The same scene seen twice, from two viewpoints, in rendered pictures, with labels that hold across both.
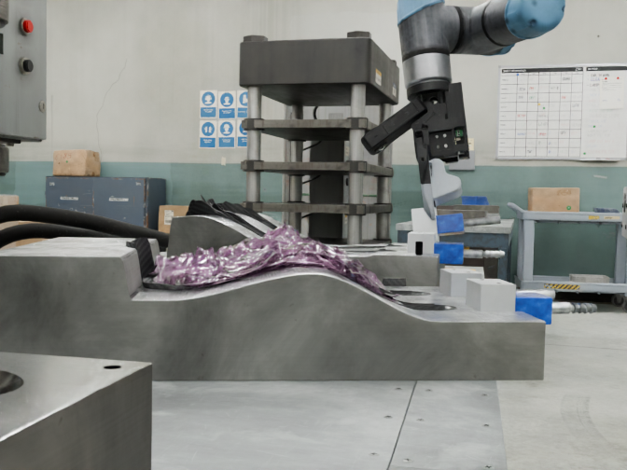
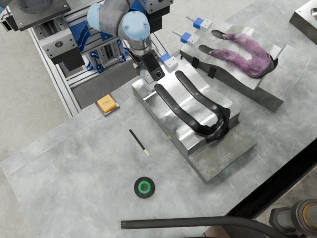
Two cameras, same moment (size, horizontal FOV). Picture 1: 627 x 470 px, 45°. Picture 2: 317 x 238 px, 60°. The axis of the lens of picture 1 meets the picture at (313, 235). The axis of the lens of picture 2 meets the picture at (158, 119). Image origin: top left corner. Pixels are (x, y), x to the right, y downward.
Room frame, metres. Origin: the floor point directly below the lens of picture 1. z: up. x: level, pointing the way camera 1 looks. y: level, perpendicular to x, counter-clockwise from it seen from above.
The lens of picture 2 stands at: (1.58, 0.26, 1.89)
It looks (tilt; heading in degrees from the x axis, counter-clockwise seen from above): 67 degrees down; 224
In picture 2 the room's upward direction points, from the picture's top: 3 degrees counter-clockwise
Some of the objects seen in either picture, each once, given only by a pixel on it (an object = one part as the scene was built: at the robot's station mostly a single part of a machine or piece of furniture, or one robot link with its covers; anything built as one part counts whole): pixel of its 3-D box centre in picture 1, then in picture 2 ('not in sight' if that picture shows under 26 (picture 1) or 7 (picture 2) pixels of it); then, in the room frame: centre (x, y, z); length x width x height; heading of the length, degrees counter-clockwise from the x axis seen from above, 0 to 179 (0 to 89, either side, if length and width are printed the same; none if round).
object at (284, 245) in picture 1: (272, 258); (243, 51); (0.80, 0.04, 0.90); 0.26 x 0.18 x 0.08; 95
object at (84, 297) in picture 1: (269, 299); (241, 56); (0.79, 0.05, 0.86); 0.50 x 0.26 x 0.11; 95
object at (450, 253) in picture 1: (455, 253); (164, 58); (1.04, -0.20, 0.89); 0.13 x 0.05 x 0.05; 78
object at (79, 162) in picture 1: (76, 163); not in sight; (8.17, 2.58, 1.26); 0.42 x 0.33 x 0.29; 74
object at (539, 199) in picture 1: (552, 203); not in sight; (6.79, -2.16, 0.94); 0.41 x 0.33 x 0.29; 82
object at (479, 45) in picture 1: (483, 29); (110, 16); (1.22, -0.27, 1.24); 0.11 x 0.11 x 0.08; 18
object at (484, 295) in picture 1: (534, 308); (197, 22); (0.77, -0.23, 0.86); 0.13 x 0.05 x 0.05; 95
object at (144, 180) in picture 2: not in sight; (144, 187); (1.51, 0.10, 0.82); 0.08 x 0.08 x 0.04
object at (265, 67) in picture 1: (327, 187); not in sight; (5.84, -0.10, 1.03); 1.54 x 0.94 x 2.06; 164
